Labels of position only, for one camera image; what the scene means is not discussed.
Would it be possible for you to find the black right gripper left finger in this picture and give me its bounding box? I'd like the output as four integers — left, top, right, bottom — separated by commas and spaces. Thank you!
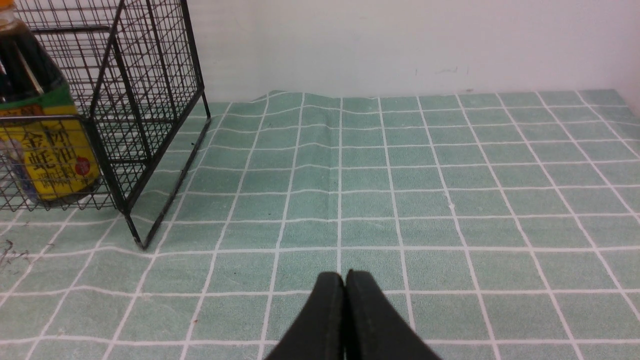
267, 272, 345, 360

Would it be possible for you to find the green checkered tablecloth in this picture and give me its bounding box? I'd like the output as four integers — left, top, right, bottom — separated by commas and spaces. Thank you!
1, 89, 640, 360

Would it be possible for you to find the dark soy sauce bottle yellow label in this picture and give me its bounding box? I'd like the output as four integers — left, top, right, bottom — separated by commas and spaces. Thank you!
0, 0, 100, 207

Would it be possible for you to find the black wire mesh shelf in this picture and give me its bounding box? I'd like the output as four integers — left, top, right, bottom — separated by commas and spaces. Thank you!
1, 0, 211, 250

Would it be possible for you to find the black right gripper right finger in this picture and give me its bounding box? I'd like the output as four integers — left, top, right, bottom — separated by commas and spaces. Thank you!
345, 269, 441, 360

